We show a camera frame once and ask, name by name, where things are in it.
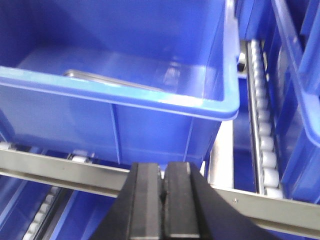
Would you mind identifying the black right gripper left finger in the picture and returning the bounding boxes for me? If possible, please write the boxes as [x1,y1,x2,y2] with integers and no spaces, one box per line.
[92,163,162,240]

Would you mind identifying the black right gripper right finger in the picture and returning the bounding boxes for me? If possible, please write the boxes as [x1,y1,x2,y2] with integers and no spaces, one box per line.
[163,162,273,240]

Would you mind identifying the small silver metal tray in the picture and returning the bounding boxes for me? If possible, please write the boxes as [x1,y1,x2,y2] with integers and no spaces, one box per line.
[63,69,164,92]

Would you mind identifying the blue target box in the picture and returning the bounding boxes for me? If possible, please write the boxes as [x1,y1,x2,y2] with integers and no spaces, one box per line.
[0,0,240,166]

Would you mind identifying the neighbouring blue box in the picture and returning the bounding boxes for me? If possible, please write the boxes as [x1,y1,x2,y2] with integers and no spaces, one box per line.
[268,0,320,204]

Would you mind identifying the far right roller track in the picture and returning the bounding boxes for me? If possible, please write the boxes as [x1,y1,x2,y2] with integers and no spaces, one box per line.
[246,40,284,199]

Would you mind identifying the roller track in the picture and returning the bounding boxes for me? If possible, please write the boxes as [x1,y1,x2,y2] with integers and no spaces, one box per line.
[22,186,62,240]
[246,40,284,199]

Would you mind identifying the lower roller track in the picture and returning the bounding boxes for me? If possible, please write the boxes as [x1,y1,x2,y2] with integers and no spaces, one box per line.
[22,186,62,240]

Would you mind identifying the steel rack front rail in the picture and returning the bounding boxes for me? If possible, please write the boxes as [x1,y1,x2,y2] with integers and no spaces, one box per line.
[0,149,320,239]

